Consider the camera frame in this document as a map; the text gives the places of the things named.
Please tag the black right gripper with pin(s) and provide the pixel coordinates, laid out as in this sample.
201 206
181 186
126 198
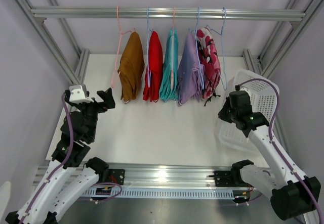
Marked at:
221 113

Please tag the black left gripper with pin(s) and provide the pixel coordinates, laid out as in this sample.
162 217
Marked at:
108 103

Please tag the white plastic mesh basket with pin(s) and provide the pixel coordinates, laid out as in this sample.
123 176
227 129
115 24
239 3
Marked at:
264 100

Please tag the brown trousers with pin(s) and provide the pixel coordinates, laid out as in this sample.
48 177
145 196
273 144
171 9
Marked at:
131 68

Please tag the light blue hanger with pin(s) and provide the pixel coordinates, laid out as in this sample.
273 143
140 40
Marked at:
224 80
149 32

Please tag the red trousers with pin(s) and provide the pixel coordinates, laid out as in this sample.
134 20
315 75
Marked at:
155 64

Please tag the pink wire hanger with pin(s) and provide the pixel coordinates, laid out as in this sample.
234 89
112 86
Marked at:
121 33

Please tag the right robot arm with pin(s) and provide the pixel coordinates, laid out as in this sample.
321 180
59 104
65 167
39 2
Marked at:
290 191

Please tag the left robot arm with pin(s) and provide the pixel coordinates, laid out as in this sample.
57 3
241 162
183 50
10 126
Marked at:
51 199

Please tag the empty light blue hanger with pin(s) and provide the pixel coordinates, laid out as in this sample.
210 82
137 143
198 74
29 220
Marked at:
224 80

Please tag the purple trousers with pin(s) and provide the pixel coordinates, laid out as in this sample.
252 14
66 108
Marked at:
189 78

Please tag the pink floral trousers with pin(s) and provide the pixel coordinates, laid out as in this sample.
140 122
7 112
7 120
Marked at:
208 57

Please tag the teal trousers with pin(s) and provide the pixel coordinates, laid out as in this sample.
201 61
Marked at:
165 91

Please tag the pink hanger with teal trousers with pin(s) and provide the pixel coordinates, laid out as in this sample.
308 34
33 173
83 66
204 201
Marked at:
172 50

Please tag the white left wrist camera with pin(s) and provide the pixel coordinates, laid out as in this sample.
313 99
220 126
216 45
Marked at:
77 93

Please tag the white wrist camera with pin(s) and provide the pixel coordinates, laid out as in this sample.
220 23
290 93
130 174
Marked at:
77 93
242 88

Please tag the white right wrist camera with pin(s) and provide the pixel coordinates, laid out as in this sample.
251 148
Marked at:
242 88

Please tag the left aluminium frame post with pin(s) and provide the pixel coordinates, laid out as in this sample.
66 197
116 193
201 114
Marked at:
74 76

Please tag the aluminium frame post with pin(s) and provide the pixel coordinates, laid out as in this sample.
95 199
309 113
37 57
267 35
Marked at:
282 39
74 76

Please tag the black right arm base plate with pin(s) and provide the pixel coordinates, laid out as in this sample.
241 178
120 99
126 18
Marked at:
227 178

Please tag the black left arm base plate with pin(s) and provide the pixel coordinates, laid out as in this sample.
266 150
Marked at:
116 176

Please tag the right aluminium frame post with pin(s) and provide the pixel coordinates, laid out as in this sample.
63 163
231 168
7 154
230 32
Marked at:
282 39

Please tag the aluminium hanging rail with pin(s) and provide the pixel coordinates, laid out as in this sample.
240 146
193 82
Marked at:
163 13

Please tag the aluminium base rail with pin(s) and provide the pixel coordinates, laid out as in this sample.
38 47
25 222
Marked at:
167 176

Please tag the white slotted cable duct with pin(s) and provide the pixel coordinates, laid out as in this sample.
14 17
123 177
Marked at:
177 193

